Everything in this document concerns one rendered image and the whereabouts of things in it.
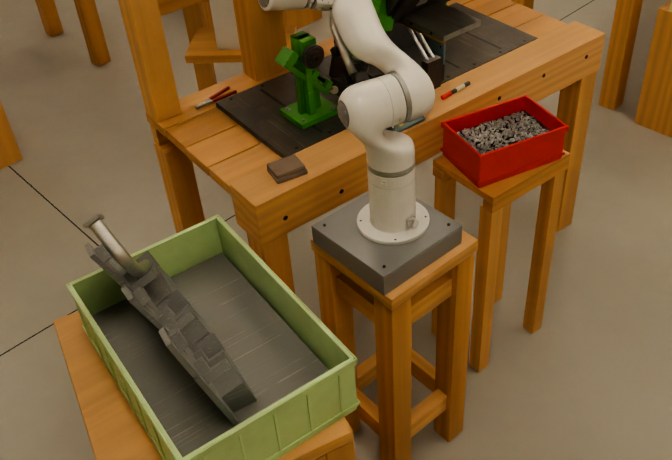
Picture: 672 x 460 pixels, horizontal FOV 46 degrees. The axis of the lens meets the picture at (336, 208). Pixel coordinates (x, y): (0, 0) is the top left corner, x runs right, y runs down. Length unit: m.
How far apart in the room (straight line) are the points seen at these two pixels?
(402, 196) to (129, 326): 0.74
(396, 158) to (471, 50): 1.07
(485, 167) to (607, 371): 0.99
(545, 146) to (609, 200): 1.29
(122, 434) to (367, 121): 0.89
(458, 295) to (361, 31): 0.78
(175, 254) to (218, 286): 0.14
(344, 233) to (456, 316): 0.43
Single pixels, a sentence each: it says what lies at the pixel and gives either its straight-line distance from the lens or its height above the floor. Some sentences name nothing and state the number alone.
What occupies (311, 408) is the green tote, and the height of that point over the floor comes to 0.89.
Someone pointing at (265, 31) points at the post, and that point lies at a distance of 2.73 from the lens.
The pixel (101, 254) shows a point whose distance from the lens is 1.77.
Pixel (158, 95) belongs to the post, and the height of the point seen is 0.98.
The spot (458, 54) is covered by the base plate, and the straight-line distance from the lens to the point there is 2.84.
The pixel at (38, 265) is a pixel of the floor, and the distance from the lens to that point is 3.63.
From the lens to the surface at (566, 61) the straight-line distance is 2.91.
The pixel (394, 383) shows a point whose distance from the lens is 2.20.
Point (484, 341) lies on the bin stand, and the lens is 2.79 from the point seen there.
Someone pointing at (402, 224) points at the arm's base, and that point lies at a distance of 2.00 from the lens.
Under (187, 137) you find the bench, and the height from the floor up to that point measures 0.88.
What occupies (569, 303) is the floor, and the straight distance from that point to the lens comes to 3.18.
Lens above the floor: 2.24
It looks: 39 degrees down
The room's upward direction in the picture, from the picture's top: 4 degrees counter-clockwise
